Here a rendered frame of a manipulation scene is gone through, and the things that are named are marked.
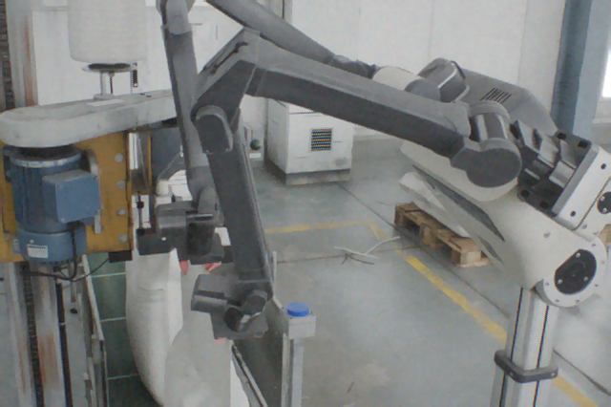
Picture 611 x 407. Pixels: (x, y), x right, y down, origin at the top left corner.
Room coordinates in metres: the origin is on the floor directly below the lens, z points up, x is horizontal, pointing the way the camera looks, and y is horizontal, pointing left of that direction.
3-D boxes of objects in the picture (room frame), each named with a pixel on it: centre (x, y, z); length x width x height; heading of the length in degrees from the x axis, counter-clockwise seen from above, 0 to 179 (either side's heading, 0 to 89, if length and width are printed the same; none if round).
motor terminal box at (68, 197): (1.45, 0.50, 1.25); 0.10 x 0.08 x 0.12; 136
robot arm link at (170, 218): (1.45, 0.25, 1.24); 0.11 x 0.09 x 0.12; 108
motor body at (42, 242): (1.52, 0.57, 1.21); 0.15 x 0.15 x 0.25
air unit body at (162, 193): (1.71, 0.35, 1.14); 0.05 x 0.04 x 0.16; 111
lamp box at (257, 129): (1.86, 0.15, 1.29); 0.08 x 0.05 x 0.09; 21
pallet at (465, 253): (4.60, -1.33, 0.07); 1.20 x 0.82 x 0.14; 113
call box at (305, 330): (1.77, 0.01, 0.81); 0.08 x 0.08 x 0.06; 21
